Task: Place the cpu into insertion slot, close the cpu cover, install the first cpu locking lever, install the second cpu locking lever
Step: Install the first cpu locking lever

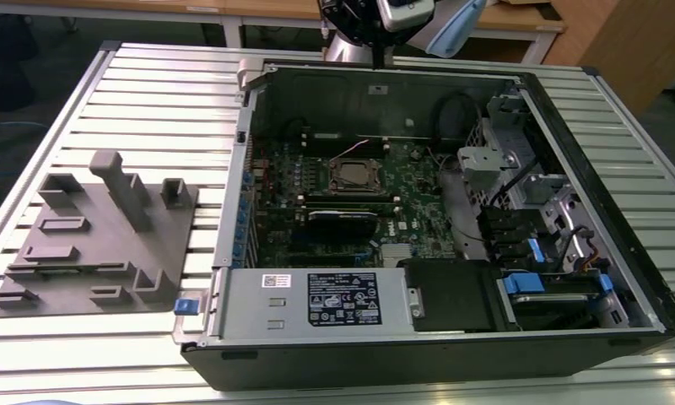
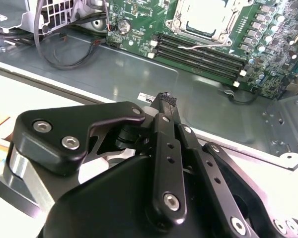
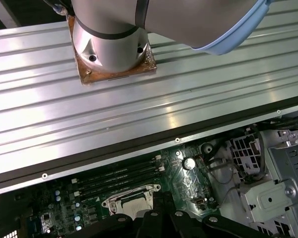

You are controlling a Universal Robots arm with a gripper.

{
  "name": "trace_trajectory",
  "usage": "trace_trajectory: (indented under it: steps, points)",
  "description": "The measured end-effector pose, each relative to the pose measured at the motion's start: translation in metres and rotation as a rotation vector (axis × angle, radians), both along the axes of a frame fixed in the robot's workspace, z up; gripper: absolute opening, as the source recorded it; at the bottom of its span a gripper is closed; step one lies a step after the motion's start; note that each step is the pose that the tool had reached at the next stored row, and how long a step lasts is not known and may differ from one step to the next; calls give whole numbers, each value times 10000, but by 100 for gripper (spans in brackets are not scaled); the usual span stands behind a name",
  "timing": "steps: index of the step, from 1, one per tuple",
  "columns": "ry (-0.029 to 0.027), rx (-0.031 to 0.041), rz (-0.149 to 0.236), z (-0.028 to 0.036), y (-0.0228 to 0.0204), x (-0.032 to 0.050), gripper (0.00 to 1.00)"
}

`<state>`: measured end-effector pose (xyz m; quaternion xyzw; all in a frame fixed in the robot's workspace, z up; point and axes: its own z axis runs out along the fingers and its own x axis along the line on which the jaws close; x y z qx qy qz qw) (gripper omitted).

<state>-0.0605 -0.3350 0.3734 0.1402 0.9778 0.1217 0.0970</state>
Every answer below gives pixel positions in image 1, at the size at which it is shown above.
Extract black drive bay block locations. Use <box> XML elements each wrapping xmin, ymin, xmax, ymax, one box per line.
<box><xmin>476</xmin><ymin>207</ymin><xmax>550</xmax><ymax>261</ymax></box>

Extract black and grey PC case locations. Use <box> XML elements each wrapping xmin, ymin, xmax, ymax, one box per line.
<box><xmin>171</xmin><ymin>57</ymin><xmax>675</xmax><ymax>392</ymax></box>

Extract metal socket cover frame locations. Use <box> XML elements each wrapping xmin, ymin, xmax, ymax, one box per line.
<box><xmin>329</xmin><ymin>159</ymin><xmax>386</xmax><ymax>194</ymax></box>

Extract grey parts rack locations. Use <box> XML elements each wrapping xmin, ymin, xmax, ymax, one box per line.
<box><xmin>0</xmin><ymin>150</ymin><xmax>201</xmax><ymax>320</ymax></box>

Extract wooden desk white frame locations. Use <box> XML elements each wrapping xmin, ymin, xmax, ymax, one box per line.
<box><xmin>0</xmin><ymin>0</ymin><xmax>243</xmax><ymax>50</ymax></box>
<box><xmin>219</xmin><ymin>0</ymin><xmax>570</xmax><ymax>65</ymax></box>

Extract black plastic shroud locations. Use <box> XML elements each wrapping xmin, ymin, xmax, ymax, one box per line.
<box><xmin>403</xmin><ymin>257</ymin><xmax>507</xmax><ymax>333</ymax></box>

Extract black graphics card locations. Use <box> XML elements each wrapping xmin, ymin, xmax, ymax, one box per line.
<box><xmin>304</xmin><ymin>208</ymin><xmax>382</xmax><ymax>254</ymax></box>

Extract small silver heatsink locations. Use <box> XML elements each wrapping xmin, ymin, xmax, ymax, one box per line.
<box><xmin>379</xmin><ymin>243</ymin><xmax>416</xmax><ymax>260</ymax></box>

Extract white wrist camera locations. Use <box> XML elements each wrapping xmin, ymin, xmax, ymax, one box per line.
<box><xmin>379</xmin><ymin>0</ymin><xmax>435</xmax><ymax>34</ymax></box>

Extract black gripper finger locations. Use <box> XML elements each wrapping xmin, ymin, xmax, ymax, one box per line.
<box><xmin>378</xmin><ymin>24</ymin><xmax>415</xmax><ymax>71</ymax></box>
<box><xmin>328</xmin><ymin>8</ymin><xmax>379</xmax><ymax>71</ymax></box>

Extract grey power supply unit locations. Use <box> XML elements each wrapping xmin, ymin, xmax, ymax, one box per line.
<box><xmin>201</xmin><ymin>266</ymin><xmax>419</xmax><ymax>339</ymax></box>

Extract hard disk in blue carrier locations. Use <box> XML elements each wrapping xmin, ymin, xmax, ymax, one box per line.
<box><xmin>498</xmin><ymin>272</ymin><xmax>613</xmax><ymax>332</ymax></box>

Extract green motherboard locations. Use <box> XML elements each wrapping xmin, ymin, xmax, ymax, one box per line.
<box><xmin>245</xmin><ymin>137</ymin><xmax>463</xmax><ymax>271</ymax></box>

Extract silver topped CPU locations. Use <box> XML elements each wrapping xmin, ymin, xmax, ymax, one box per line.
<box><xmin>342</xmin><ymin>164</ymin><xmax>376</xmax><ymax>189</ymax></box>

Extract perforated metal drive cage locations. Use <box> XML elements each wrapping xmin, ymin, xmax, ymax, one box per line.
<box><xmin>463</xmin><ymin>93</ymin><xmax>547</xmax><ymax>212</ymax></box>

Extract coloured wire bundle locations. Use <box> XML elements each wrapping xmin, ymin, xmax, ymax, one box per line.
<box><xmin>572</xmin><ymin>246</ymin><xmax>605</xmax><ymax>271</ymax></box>

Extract grey case latch handle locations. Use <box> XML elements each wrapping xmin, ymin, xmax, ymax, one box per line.
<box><xmin>236</xmin><ymin>57</ymin><xmax>269</xmax><ymax>92</ymax></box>

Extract thin wire locking lever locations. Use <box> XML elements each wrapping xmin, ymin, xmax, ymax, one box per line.
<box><xmin>328</xmin><ymin>140</ymin><xmax>372</xmax><ymax>162</ymax></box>

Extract silver metal bracket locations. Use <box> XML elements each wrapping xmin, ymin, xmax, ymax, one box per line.
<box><xmin>456</xmin><ymin>145</ymin><xmax>523</xmax><ymax>186</ymax></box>

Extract CPU socket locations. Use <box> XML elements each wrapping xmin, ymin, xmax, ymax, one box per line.
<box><xmin>327</xmin><ymin>158</ymin><xmax>388</xmax><ymax>196</ymax></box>

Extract wooden cabinet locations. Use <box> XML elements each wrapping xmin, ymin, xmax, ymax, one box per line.
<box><xmin>542</xmin><ymin>0</ymin><xmax>675</xmax><ymax>117</ymax></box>

